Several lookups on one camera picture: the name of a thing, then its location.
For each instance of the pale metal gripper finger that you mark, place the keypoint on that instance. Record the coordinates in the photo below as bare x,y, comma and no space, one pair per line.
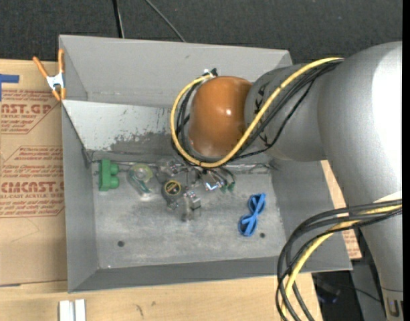
196,206
186,209

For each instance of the black and yellow tape measure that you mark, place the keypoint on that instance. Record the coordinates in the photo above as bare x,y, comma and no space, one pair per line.
171,189

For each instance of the grey metal bin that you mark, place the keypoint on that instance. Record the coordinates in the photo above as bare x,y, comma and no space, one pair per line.
151,236

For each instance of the blue sunglasses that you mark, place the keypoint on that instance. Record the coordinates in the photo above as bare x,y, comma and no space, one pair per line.
255,212

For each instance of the clear plastic cup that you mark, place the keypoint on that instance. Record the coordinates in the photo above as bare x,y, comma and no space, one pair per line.
140,176

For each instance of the green toy building block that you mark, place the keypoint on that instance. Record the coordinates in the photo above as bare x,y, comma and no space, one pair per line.
106,176

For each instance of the brown cardboard board red print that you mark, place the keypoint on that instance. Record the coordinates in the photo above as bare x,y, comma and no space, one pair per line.
30,239

